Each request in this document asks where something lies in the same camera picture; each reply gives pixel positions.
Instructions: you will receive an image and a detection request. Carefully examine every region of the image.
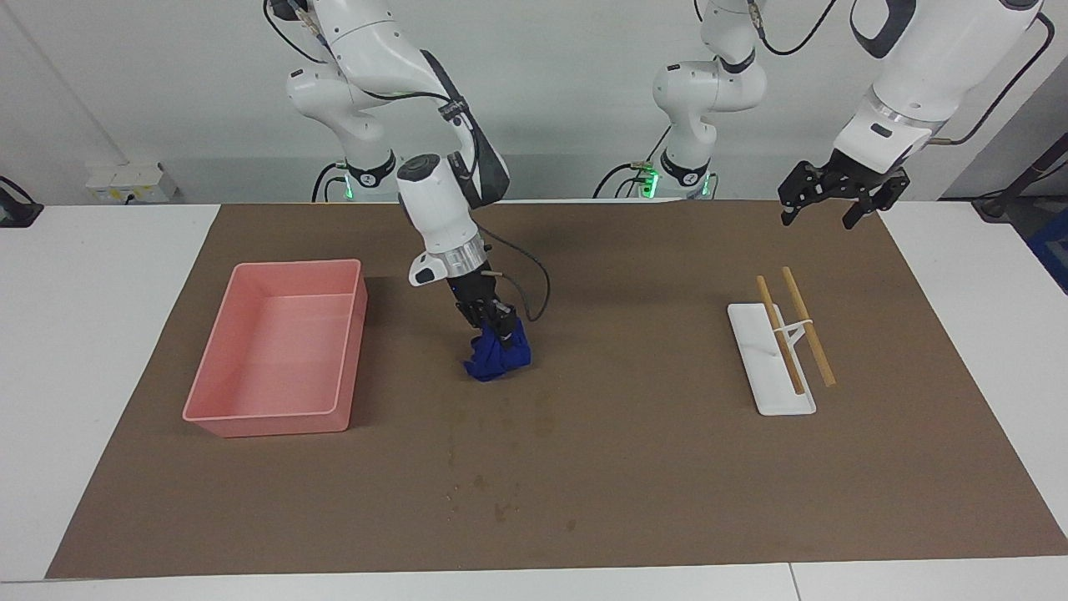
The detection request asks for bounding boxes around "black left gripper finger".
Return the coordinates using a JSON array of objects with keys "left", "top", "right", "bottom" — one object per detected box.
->
[
  {"left": 778, "top": 163, "right": 823, "bottom": 226},
  {"left": 841, "top": 171, "right": 910, "bottom": 230}
]

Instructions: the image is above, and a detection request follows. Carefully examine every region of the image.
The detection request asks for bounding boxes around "blue towel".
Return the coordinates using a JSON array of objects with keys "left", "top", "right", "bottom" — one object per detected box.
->
[{"left": 464, "top": 316, "right": 532, "bottom": 382}]

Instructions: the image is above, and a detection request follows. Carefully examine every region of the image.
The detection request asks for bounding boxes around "white towel rack base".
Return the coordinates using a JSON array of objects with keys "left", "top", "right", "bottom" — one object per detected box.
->
[{"left": 728, "top": 302, "right": 817, "bottom": 417}]

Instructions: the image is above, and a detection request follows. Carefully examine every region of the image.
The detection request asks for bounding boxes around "black stand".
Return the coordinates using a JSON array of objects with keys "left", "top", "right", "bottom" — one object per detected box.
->
[{"left": 972, "top": 134, "right": 1068, "bottom": 222}]

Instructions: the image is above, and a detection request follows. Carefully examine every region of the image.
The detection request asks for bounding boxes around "wooden rack rod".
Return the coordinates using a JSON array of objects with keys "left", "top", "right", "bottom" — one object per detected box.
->
[
  {"left": 756, "top": 275, "right": 806, "bottom": 396},
  {"left": 781, "top": 267, "right": 836, "bottom": 387}
]

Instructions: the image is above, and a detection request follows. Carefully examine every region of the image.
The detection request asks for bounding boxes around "blue crate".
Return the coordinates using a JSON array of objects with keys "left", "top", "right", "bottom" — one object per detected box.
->
[{"left": 1026, "top": 207, "right": 1068, "bottom": 293}]

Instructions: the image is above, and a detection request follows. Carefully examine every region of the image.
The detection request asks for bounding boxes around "brown table mat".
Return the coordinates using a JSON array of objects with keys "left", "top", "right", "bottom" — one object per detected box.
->
[{"left": 46, "top": 200, "right": 1068, "bottom": 579}]

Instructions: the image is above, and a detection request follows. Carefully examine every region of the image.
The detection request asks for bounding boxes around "pink plastic bin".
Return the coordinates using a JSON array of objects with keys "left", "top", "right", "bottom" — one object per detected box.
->
[{"left": 183, "top": 259, "right": 369, "bottom": 438}]

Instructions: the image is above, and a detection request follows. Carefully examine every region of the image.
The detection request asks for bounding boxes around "white power strip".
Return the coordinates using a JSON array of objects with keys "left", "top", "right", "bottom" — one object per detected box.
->
[{"left": 86, "top": 163, "right": 180, "bottom": 204}]

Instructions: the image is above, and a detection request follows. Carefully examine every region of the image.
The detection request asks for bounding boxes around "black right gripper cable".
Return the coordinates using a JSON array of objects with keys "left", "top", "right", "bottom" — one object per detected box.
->
[{"left": 265, "top": 0, "right": 552, "bottom": 322}]

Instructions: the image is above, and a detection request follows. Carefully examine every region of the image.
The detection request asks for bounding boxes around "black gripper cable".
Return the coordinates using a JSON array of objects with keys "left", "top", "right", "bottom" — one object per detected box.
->
[
  {"left": 265, "top": 0, "right": 552, "bottom": 322},
  {"left": 751, "top": 0, "right": 1055, "bottom": 147}
]

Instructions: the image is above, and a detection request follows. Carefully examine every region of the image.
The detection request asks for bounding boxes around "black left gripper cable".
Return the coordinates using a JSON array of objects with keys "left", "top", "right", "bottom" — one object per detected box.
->
[{"left": 751, "top": 0, "right": 1055, "bottom": 147}]

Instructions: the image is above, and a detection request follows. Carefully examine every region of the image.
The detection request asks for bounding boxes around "black left arm base cable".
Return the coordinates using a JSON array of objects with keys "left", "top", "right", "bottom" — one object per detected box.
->
[{"left": 594, "top": 125, "right": 670, "bottom": 199}]

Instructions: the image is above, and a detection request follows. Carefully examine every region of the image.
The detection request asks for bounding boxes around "black arm base cable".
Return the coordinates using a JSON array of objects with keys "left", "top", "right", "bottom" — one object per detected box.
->
[
  {"left": 594, "top": 125, "right": 670, "bottom": 199},
  {"left": 313, "top": 163, "right": 347, "bottom": 201}
]

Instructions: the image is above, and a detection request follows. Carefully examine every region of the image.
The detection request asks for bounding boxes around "black right arm base cable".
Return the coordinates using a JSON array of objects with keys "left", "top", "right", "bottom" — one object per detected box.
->
[{"left": 313, "top": 163, "right": 347, "bottom": 201}]

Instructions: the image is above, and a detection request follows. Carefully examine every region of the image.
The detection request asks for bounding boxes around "black clamp mount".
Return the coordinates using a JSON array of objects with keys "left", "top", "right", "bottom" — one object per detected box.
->
[{"left": 0, "top": 175, "right": 44, "bottom": 228}]

